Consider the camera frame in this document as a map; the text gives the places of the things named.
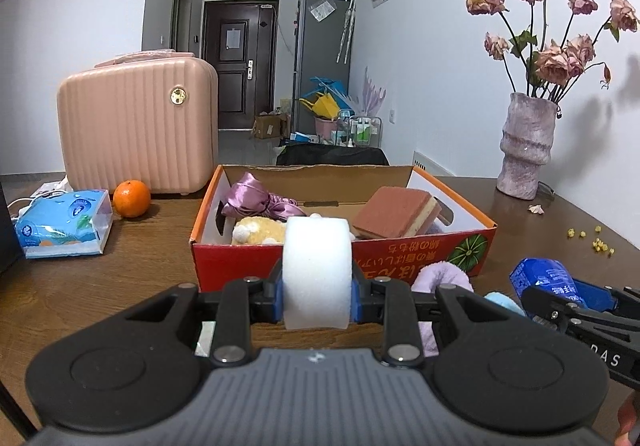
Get blue tissue pack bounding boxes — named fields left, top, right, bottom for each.
left=14, top=189, right=114, bottom=259

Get pink ribbed suitcase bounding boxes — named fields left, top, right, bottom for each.
left=56, top=50, right=220, bottom=197

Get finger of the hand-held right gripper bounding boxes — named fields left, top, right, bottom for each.
left=521, top=285, right=602, bottom=335
left=584, top=286, right=640, bottom=317

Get clear folded umbrella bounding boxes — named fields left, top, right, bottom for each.
left=337, top=0, right=357, bottom=64

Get wire cart with bottles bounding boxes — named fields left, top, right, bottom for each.
left=335, top=109, right=384, bottom=149

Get red cardboard box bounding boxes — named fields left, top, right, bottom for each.
left=189, top=164, right=499, bottom=295

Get light blue fuzzy mitten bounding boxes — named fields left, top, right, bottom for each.
left=482, top=291, right=527, bottom=317

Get interior doorway frame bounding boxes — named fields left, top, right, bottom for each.
left=169, top=0, right=194, bottom=59

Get black paper bag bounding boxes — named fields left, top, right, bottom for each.
left=0, top=181, right=24, bottom=275

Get orange tangerine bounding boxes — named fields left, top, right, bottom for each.
left=112, top=179, right=152, bottom=219

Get clear plastic bag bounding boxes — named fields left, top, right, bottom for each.
left=309, top=0, right=336, bottom=22

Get pink bucket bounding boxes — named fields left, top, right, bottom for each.
left=313, top=116, right=341, bottom=137

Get white sponge block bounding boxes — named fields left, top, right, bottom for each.
left=282, top=217, right=354, bottom=331

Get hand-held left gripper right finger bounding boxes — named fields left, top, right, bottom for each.
left=350, top=262, right=526, bottom=369

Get dark brown entrance door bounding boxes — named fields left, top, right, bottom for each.
left=202, top=0, right=280, bottom=131

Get scattered yellow crumbs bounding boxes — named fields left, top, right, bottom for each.
left=566, top=225, right=617, bottom=256

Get purple satin scrunchie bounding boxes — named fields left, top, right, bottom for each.
left=221, top=173, right=307, bottom=220

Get person's right hand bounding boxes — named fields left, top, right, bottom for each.
left=615, top=392, right=640, bottom=446

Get white and yellow alpaca plush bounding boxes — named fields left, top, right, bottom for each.
left=231, top=213, right=357, bottom=245

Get blue and yellow folded items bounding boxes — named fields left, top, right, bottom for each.
left=298, top=75, right=351, bottom=119

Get pale purple feather decoration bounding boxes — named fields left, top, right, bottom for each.
left=349, top=66, right=387, bottom=115

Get brown and yellow sponge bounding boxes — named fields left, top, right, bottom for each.
left=352, top=186, right=444, bottom=241

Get white radiator panel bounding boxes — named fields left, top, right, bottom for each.
left=412, top=150, right=454, bottom=177

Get crumpled iridescent plastic wrap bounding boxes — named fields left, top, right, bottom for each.
left=194, top=321, right=217, bottom=358

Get light purple fuzzy sock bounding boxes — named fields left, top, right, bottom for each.
left=411, top=261, right=476, bottom=360

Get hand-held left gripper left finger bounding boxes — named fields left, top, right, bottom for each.
left=125, top=262, right=286, bottom=368

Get blue printed packet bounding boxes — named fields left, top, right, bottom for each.
left=509, top=257, right=589, bottom=313

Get grey refrigerator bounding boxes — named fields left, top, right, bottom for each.
left=291, top=0, right=354, bottom=137

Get brown cardboard carton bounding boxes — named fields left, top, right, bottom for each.
left=251, top=111, right=290, bottom=141

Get pink textured vase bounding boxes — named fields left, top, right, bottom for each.
left=496, top=92, right=559, bottom=201

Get dried pink rose bouquet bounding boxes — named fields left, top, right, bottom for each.
left=465, top=0, right=640, bottom=102

